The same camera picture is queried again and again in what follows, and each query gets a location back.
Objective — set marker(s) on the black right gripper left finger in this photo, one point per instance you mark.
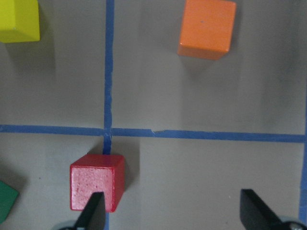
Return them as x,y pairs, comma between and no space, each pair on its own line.
93,216

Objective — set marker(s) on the brown paper table cover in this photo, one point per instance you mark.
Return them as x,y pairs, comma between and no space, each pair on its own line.
106,78

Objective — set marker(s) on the orange wooden block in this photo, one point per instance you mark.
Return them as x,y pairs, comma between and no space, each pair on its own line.
206,29

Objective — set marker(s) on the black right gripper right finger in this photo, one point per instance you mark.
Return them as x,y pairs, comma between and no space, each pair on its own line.
255,214

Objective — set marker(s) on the red wooden block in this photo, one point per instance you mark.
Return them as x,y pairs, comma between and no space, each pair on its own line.
97,173

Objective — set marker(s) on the green wooden block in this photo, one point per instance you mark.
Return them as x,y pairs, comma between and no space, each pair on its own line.
8,195

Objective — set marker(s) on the yellow wooden block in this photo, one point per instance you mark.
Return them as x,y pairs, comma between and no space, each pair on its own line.
19,21

